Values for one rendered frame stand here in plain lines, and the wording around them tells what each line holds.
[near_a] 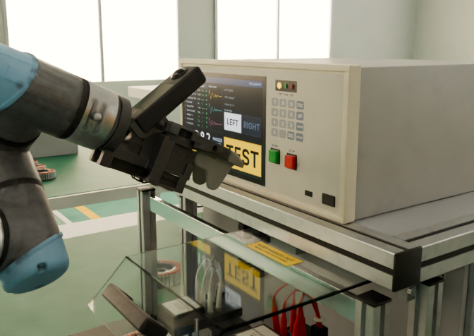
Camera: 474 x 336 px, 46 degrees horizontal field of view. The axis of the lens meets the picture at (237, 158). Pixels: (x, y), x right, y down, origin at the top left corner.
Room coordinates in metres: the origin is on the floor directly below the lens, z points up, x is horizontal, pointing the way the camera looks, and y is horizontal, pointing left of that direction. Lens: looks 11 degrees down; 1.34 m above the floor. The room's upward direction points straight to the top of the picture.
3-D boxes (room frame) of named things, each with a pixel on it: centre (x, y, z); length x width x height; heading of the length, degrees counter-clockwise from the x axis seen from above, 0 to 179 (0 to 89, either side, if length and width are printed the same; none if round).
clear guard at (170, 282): (0.67, -0.01, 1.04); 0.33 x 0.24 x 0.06; 124
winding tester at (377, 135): (0.98, -0.18, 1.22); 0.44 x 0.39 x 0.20; 34
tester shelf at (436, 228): (0.99, -0.17, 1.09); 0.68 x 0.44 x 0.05; 34
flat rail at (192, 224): (0.86, 0.01, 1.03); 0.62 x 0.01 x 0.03; 34
